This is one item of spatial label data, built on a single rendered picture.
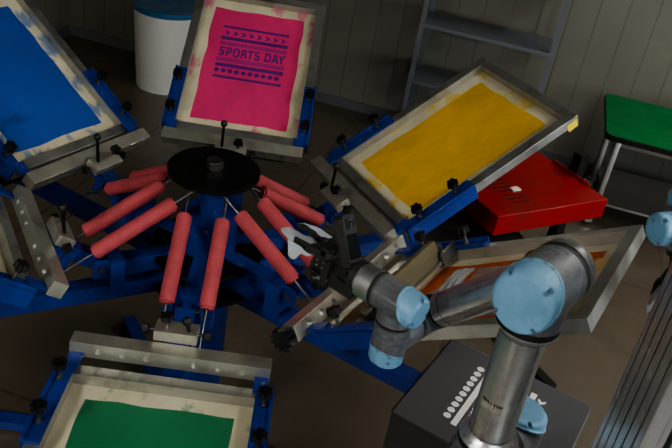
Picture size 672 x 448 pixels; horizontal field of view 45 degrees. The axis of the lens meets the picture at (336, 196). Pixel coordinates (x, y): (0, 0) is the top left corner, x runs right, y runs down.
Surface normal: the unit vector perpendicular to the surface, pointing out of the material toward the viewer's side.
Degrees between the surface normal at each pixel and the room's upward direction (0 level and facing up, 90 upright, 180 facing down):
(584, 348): 0
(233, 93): 32
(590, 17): 90
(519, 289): 83
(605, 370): 0
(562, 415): 0
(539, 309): 83
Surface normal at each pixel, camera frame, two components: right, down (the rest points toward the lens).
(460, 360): 0.16, -0.86
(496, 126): -0.33, -0.67
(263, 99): 0.12, -0.48
